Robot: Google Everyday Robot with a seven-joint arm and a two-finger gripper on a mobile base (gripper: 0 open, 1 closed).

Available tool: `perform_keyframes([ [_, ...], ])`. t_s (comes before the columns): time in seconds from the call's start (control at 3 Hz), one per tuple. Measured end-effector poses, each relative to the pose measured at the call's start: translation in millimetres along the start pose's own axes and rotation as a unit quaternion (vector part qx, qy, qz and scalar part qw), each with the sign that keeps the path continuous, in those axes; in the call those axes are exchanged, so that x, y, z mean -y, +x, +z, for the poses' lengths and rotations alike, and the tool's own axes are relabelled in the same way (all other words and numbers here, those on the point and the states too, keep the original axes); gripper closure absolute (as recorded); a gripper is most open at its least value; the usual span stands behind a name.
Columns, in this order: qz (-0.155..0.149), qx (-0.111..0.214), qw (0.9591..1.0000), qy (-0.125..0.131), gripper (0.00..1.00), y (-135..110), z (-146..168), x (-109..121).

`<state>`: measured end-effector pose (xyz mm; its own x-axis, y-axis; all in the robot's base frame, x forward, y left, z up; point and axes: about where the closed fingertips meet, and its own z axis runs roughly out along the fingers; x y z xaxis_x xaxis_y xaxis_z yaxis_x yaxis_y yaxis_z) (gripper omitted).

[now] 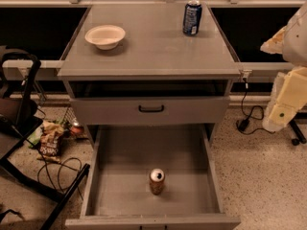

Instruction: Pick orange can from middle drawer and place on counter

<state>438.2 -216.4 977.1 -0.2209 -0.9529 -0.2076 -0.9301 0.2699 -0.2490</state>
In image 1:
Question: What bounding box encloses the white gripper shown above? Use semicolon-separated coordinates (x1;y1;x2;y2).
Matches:
259;26;307;133

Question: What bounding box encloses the orange soda can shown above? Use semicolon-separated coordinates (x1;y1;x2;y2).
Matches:
149;169;165;196

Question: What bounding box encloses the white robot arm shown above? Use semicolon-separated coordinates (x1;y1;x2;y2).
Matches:
260;2;307;132

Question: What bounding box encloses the blue soda can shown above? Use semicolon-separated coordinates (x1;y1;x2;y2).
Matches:
182;0;202;35

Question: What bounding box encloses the grey drawer cabinet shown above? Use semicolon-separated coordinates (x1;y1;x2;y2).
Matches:
59;3;239;144

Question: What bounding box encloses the closed grey top drawer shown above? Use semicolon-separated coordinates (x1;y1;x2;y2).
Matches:
71;97;229;126

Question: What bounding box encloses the open grey middle drawer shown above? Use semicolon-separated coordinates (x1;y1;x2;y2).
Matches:
65;125;240;230

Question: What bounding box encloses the black wheeled stand base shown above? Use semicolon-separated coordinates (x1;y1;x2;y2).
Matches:
289;112;307;146

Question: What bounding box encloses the black stand leg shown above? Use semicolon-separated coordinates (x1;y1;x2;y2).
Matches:
40;164;90;230

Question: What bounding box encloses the brown chip bag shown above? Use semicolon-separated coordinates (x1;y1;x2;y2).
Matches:
36;121;64;164

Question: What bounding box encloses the black chair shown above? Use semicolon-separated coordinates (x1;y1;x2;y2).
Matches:
0;45;64;202

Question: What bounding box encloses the black power adapter cable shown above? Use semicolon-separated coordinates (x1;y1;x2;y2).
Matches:
235;77;276;136

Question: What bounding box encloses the black drawer handle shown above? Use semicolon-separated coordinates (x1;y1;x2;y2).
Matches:
138;104;165;113

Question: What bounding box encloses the black floor cable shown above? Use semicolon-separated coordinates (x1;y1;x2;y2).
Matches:
36;156;84;201

